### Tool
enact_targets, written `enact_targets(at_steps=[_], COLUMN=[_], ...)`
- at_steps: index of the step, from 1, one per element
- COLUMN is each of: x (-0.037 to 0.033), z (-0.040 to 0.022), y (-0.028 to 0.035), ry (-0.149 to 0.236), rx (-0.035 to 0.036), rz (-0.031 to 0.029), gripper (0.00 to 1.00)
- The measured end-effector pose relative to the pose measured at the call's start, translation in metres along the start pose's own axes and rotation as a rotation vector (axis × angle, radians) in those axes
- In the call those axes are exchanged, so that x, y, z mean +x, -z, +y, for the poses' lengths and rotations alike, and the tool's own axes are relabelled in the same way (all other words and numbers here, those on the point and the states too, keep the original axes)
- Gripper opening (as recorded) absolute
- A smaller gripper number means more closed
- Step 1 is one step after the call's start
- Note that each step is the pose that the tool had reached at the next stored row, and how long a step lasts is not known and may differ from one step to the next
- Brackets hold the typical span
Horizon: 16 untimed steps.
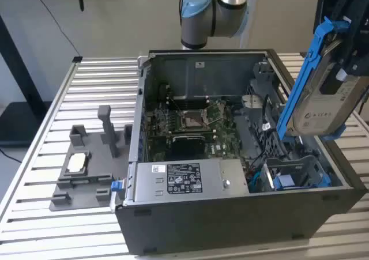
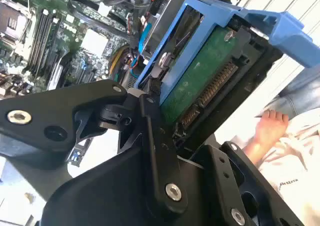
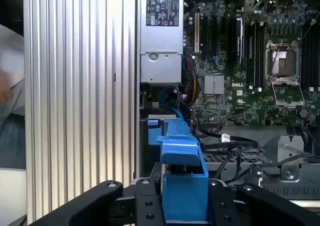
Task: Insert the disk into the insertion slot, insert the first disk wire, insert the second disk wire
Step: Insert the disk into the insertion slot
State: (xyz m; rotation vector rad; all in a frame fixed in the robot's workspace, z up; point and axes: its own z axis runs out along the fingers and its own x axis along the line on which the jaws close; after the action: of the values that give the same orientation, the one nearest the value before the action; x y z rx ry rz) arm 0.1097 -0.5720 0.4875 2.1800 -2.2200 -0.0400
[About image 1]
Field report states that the thin wire locking lever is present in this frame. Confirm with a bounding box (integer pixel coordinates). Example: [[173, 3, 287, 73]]
[[169, 96, 186, 112]]

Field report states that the silver power supply unit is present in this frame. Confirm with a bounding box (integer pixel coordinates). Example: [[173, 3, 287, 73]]
[[135, 159, 249, 203]]

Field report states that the CPU socket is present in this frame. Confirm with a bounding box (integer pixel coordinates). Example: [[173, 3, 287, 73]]
[[180, 110, 210, 130]]

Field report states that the silver CPU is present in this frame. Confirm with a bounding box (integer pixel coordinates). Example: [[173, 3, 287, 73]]
[[66, 153, 87, 173]]

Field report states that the grey metal drive cage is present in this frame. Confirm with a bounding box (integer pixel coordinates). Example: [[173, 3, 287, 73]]
[[235, 94, 289, 160]]

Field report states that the thin black floor cable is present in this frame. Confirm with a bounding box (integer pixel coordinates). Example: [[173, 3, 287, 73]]
[[0, 148, 22, 163]]

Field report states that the blue disk wire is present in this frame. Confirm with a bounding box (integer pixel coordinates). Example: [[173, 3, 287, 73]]
[[249, 170, 262, 192]]

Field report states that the black graphics card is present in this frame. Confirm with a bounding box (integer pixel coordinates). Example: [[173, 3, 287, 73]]
[[171, 135, 206, 160]]

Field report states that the thin black wall cable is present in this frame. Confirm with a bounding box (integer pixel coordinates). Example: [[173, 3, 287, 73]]
[[29, 0, 81, 58]]

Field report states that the hard disk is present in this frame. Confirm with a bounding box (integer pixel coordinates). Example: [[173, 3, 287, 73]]
[[276, 16, 369, 142]]

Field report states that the black open PC case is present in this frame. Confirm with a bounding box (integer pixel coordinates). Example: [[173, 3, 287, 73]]
[[114, 48, 367, 257]]

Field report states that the grey parts rack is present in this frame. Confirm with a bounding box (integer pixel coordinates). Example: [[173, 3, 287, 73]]
[[49, 104, 133, 212]]

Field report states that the black monitor stand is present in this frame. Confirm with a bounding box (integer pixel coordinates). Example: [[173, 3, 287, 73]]
[[0, 14, 51, 148]]

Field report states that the green motherboard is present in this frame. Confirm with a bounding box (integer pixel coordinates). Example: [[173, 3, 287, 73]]
[[144, 98, 248, 163]]

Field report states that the metal socket cover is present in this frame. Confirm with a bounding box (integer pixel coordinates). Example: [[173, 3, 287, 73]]
[[205, 103, 228, 123]]

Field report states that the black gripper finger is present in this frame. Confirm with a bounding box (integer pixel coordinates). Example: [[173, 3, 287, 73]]
[[319, 69, 346, 95]]

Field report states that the black wire with white label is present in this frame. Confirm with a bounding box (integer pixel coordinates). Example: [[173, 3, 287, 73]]
[[260, 94, 273, 131]]

